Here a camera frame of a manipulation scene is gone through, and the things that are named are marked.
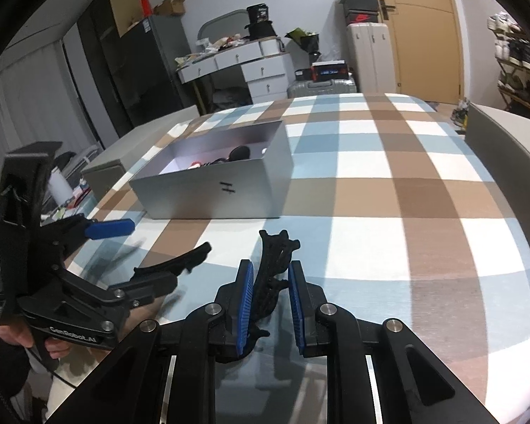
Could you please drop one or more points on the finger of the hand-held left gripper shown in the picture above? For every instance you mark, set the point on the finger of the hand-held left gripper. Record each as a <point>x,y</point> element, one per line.
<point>145,289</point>
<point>110,228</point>

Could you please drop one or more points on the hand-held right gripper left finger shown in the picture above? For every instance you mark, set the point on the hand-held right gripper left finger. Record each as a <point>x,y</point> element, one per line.
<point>246,304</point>

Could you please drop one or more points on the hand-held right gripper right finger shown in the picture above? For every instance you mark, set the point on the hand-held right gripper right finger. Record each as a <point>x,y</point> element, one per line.
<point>298,309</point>

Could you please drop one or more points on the black curved toothed hair clip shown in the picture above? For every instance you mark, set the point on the black curved toothed hair clip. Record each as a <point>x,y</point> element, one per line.
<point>181,261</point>
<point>276,269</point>

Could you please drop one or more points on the red cap charm clear dome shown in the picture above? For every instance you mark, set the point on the red cap charm clear dome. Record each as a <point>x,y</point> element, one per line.
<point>195,164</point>

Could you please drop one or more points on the grey box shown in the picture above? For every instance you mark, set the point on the grey box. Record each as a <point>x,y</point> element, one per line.
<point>216,190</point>

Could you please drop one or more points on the person's left forearm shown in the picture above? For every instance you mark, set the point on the person's left forearm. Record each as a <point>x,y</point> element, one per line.
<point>0,371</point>

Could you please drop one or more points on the person's left hand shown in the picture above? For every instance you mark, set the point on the person's left hand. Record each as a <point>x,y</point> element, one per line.
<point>13,336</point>

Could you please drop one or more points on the white bottle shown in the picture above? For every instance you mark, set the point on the white bottle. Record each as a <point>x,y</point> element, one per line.
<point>61,185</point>

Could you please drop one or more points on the plaid blanket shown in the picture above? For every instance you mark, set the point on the plaid blanket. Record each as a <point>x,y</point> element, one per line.
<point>380,212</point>

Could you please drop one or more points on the black wardrobe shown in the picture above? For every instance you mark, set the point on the black wardrobe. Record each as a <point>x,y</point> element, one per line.
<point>101,79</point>

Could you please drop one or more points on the grey curtain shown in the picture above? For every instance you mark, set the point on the grey curtain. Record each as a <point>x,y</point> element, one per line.
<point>35,97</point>

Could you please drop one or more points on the dark grey fridge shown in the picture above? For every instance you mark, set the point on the dark grey fridge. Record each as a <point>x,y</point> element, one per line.
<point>159,66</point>

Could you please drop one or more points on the pile of desk clutter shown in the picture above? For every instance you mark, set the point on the pile of desk clutter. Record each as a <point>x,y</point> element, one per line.
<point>212,48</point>

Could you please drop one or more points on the white desk with drawers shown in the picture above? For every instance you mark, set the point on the white desk with drawers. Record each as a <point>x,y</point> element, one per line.
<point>256,70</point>

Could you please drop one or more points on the tall cardboard box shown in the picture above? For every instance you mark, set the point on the tall cardboard box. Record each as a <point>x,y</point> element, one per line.
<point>123,9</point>

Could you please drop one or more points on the silver suitcase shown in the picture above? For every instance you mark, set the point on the silver suitcase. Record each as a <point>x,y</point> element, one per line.
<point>322,88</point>

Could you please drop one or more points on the open cardboard box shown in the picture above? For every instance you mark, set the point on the open cardboard box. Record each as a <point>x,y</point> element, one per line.
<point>172,6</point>

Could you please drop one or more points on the grey arched mirror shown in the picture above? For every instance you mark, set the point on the grey arched mirror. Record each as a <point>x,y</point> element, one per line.
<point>221,22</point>

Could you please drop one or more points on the small black box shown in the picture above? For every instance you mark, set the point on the small black box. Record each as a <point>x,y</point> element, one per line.
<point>302,74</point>

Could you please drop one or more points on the black and red shoe box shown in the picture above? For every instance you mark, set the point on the black and red shoe box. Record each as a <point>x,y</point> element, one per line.
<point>330,70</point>

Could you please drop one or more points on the black paper bag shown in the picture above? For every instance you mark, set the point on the black paper bag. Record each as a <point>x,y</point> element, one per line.
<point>260,20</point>

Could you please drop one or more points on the white suitcase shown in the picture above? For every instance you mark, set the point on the white suitcase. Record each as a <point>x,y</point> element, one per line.
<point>371,57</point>

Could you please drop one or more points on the dark wrapped bouquet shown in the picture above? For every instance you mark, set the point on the dark wrapped bouquet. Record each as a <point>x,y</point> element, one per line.
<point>304,39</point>

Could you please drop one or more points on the black shoe box red logo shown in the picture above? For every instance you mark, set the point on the black shoe box red logo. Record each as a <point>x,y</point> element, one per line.
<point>361,14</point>

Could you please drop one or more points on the wooden door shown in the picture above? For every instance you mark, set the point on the wooden door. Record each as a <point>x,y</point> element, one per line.
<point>424,31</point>

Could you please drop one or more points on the wooden shoe rack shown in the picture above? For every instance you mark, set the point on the wooden shoe rack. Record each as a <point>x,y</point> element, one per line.
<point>521,66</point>

